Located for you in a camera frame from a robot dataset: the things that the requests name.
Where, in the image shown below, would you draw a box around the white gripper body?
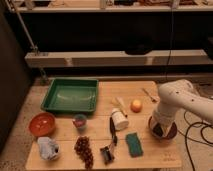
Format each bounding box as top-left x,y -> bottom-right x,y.
151,103 -> 177,137

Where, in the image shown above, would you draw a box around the purple bowl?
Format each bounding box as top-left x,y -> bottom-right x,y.
148,117 -> 177,140

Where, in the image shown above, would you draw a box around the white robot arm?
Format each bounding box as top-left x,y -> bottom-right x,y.
148,79 -> 213,139

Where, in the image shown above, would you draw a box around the orange bowl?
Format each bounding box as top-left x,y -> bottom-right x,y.
28,112 -> 55,137

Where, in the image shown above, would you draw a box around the small fork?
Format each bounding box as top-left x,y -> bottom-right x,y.
142,87 -> 158,103

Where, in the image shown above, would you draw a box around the orange fruit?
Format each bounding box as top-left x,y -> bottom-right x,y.
130,99 -> 143,113

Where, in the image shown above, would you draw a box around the green sponge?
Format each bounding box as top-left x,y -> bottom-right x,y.
125,133 -> 143,157

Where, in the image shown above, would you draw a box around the white bottle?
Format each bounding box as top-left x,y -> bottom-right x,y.
111,108 -> 129,131

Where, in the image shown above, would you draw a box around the white lower shelf beam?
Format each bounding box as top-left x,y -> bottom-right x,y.
25,50 -> 213,68

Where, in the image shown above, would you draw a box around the small blue cup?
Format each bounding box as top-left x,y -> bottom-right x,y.
73,114 -> 87,129

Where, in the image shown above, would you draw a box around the brown grape bunch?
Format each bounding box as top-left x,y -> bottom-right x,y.
74,136 -> 94,170

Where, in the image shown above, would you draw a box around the green plastic tray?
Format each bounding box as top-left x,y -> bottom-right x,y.
41,78 -> 99,114

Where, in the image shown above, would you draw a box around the white blue cloth toy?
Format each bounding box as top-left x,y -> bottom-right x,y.
37,137 -> 59,160

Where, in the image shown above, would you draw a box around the metal diagonal pole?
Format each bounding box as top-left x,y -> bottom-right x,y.
8,0 -> 49,85

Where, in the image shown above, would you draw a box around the white upper shelf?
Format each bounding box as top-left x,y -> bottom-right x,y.
3,0 -> 213,13

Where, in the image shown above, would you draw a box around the black floor cables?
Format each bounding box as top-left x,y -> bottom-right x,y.
176,109 -> 213,171

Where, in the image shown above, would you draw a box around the black handled brush tool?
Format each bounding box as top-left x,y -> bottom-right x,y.
100,118 -> 118,165

